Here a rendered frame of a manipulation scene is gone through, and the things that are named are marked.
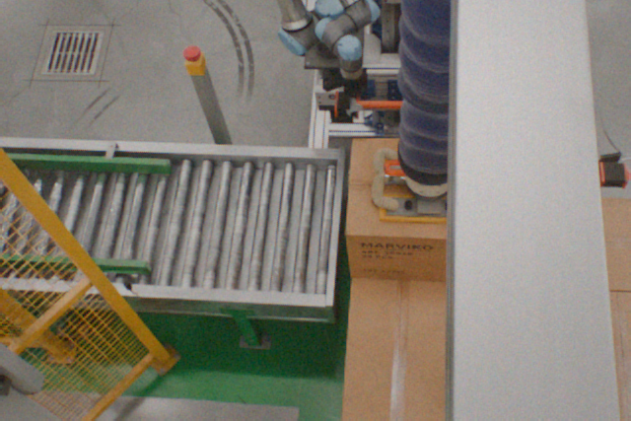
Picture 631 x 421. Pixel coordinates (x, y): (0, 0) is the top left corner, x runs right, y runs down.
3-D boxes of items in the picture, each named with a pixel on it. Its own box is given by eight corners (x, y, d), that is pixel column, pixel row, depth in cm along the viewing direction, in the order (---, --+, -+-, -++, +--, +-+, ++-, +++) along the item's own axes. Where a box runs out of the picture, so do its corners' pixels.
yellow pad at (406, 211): (379, 221, 290) (379, 215, 285) (380, 196, 294) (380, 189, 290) (477, 225, 286) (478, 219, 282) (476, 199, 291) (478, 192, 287)
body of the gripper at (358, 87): (367, 101, 289) (366, 80, 279) (342, 100, 290) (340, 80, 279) (368, 82, 293) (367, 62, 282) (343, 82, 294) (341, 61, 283)
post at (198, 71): (229, 185, 411) (183, 64, 323) (231, 174, 414) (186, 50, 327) (242, 185, 410) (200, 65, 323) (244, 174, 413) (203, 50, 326)
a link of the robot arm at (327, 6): (355, 28, 308) (354, 3, 296) (326, 46, 304) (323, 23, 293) (335, 9, 313) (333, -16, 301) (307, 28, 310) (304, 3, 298)
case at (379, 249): (350, 277, 324) (345, 235, 289) (356, 187, 343) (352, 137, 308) (507, 285, 317) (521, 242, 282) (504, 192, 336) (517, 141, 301)
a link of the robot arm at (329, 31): (339, 22, 284) (359, 40, 279) (314, 38, 281) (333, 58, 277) (338, 6, 277) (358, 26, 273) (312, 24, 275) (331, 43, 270)
